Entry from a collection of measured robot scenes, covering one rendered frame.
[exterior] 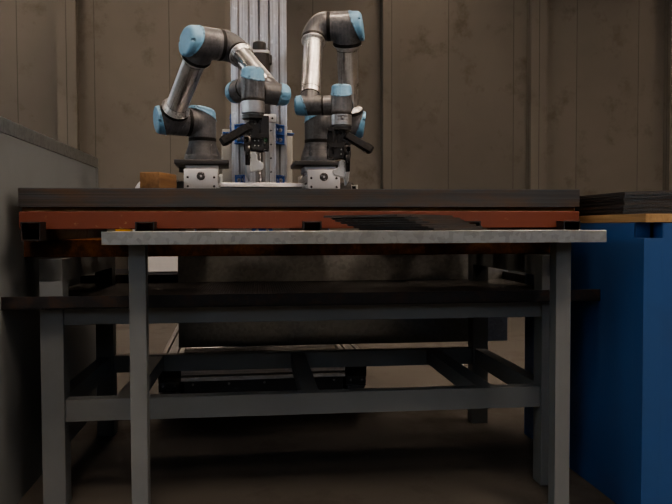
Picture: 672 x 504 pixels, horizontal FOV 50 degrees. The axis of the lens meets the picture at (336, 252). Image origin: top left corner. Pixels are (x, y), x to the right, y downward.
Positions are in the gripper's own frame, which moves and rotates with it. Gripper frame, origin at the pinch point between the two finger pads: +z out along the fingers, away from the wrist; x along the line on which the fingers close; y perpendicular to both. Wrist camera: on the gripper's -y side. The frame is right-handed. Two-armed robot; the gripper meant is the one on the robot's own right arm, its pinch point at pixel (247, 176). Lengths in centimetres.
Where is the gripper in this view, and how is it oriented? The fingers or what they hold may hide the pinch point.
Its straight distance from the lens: 236.1
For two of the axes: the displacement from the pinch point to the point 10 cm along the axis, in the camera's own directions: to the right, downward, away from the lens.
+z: 0.0, 10.0, 0.4
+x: -1.1, -0.4, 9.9
